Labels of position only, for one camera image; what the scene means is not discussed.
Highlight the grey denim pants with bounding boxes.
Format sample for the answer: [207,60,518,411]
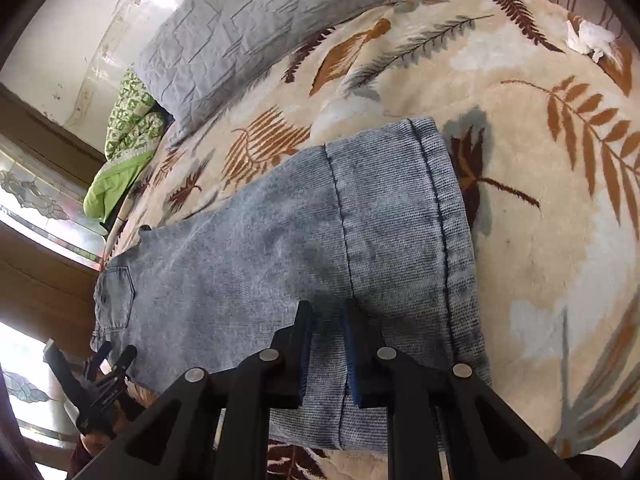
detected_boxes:
[90,116,493,453]

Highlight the crumpled white tissue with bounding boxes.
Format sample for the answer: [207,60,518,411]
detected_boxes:
[565,14,617,63]

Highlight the brown wooden glass door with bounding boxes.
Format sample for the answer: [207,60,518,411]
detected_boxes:
[0,82,111,361]

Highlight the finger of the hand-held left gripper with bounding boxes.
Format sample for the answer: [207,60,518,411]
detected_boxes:
[106,345,139,383]
[84,342,113,382]

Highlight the leaf print blanket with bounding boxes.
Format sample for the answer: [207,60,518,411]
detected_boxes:
[65,0,640,480]

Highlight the grey quilted pillow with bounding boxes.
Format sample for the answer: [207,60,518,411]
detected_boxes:
[132,0,421,143]

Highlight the stained glass door panel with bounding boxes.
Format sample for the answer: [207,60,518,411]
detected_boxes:
[0,360,66,441]

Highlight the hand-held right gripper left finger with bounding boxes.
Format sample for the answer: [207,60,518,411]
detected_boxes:
[67,301,315,480]

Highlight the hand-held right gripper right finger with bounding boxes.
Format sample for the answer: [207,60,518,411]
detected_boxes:
[342,300,583,480]

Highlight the green patterned quilt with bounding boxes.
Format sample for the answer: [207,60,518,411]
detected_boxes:
[82,67,166,221]

